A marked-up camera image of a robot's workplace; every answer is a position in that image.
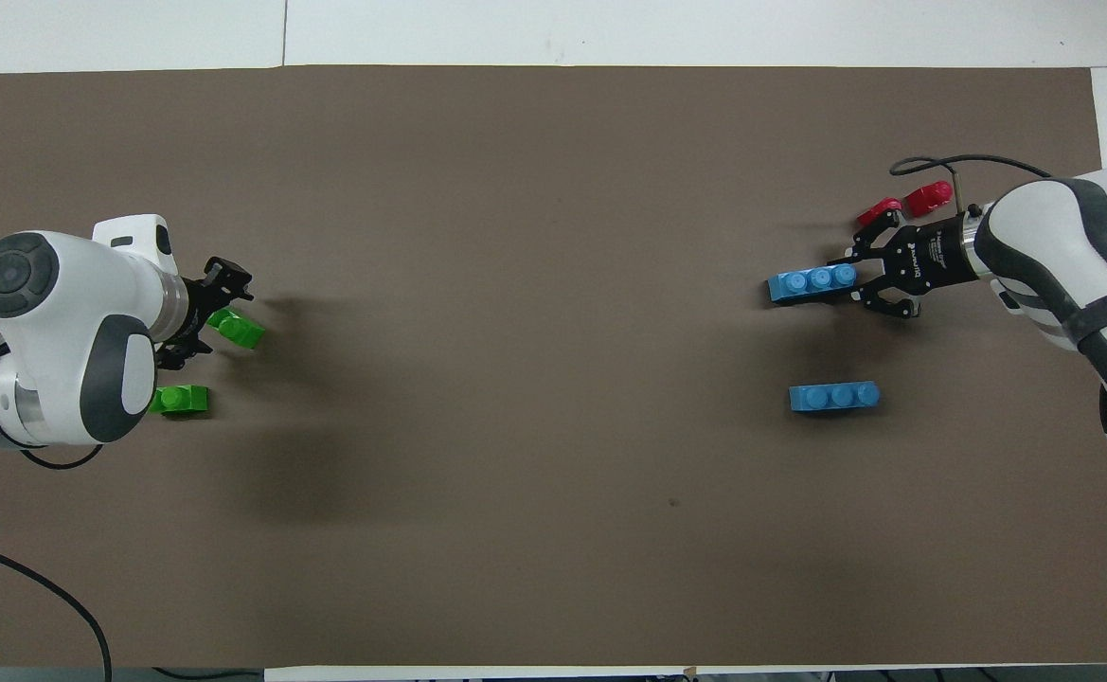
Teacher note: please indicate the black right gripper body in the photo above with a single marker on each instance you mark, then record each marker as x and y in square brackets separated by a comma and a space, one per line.
[932, 254]

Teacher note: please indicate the green two-stud toy block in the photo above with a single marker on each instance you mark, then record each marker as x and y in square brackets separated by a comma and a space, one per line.
[239, 329]
[182, 401]

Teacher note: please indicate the brown table mat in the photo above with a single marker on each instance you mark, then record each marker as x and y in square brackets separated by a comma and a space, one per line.
[553, 189]

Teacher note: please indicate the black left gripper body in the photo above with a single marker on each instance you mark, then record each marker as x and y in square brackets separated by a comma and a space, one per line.
[198, 313]

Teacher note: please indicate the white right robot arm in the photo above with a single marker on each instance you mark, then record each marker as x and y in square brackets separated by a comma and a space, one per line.
[1055, 246]

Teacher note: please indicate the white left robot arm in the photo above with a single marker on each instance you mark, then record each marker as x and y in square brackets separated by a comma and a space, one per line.
[51, 322]

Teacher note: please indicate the blue three-stud toy block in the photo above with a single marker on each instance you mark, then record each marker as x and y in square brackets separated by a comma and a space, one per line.
[811, 283]
[832, 397]

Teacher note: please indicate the red one-stud toy block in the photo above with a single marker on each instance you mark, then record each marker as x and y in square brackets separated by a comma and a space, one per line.
[928, 200]
[880, 210]

